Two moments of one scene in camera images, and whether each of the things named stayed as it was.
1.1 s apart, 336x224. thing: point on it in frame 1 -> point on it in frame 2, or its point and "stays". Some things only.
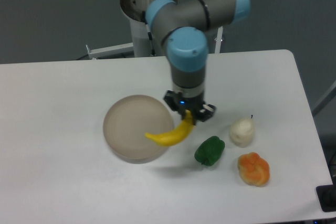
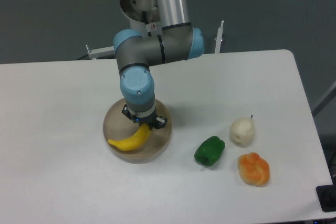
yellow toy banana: (176, 135) -> (134, 141)
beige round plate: (127, 121) stays
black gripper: (179, 103) -> (155, 121)
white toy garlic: (242, 131) stays
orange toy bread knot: (253, 169) stays
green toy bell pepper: (210, 151) stays
